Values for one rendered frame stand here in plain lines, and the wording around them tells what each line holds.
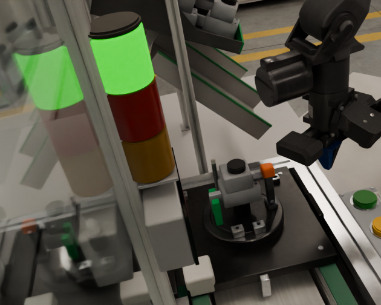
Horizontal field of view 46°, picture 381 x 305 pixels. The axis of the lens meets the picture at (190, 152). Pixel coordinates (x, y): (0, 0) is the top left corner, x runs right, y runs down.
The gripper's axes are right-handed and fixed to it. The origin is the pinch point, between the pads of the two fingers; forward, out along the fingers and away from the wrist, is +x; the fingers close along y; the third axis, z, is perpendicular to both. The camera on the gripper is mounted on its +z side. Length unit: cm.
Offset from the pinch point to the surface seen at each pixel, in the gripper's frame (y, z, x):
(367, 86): 58, -25, 23
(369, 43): 259, -132, 110
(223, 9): 7.5, -27.4, -17.3
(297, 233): -8.9, 0.2, 11.3
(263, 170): -8.8, -5.9, 0.8
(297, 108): 152, -121, 109
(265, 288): -19.4, 1.9, 13.5
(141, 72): -32.0, 2.8, -29.3
